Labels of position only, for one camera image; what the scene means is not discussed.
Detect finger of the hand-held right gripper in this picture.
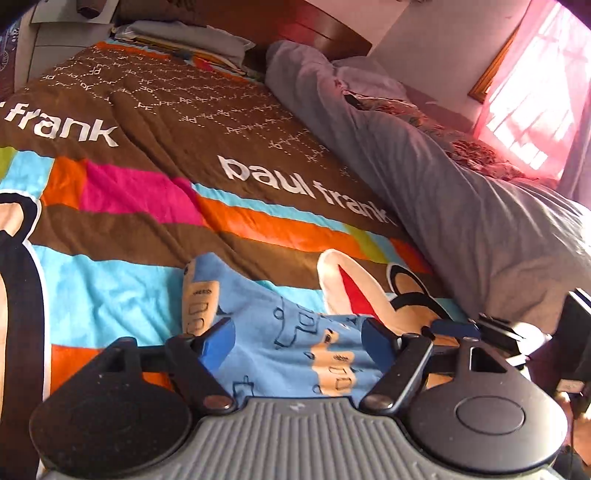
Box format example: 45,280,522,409
422,313,532,358

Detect wooden window frame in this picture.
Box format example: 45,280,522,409
468,28,525,101

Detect wooden headboard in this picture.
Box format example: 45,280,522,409
117,0,374,75

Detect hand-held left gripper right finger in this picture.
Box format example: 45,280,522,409
359,318,514,415

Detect pink curtain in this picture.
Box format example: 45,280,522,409
475,0,591,185

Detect blue printed pants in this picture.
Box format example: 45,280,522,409
181,251,455,400

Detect colourful printed blanket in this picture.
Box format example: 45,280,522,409
0,39,467,398

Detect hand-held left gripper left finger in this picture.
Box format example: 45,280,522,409
95,318,238,413

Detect white nightstand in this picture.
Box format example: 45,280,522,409
16,0,118,89

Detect grey duvet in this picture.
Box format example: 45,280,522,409
264,40,591,334

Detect grey folded pillow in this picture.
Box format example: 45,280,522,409
112,21,256,72

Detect floral cloth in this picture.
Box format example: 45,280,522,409
344,90,539,182

